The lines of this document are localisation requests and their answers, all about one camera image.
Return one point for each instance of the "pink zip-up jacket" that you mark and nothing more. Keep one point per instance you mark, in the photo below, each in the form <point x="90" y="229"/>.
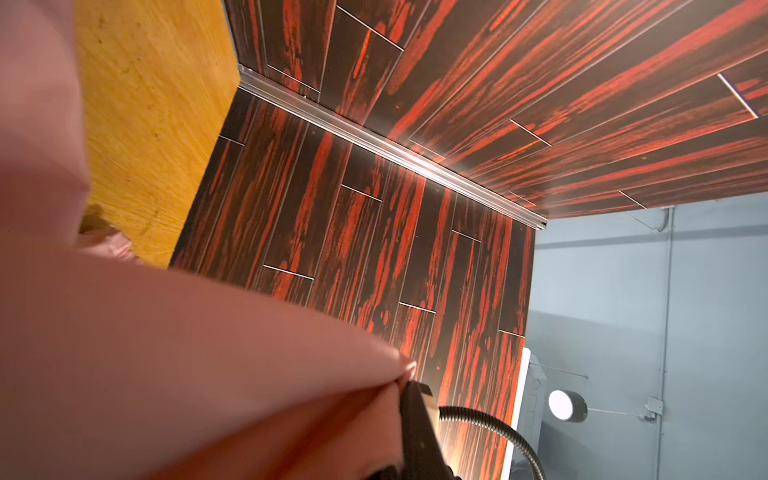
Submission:
<point x="112" y="370"/>

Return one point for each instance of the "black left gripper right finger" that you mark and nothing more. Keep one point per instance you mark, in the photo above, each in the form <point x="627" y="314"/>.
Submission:
<point x="422" y="454"/>

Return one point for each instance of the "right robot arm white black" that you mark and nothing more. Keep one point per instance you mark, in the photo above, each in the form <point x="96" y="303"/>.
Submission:
<point x="497" y="426"/>

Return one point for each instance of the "grey wall conduit pipe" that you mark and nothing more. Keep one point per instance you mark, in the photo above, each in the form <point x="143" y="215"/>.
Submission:
<point x="655" y="405"/>

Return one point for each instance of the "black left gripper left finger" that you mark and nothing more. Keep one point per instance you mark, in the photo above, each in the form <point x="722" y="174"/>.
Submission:
<point x="390" y="472"/>

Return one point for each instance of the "round white wall lamp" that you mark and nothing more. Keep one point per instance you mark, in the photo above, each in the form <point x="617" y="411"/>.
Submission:
<point x="568" y="406"/>

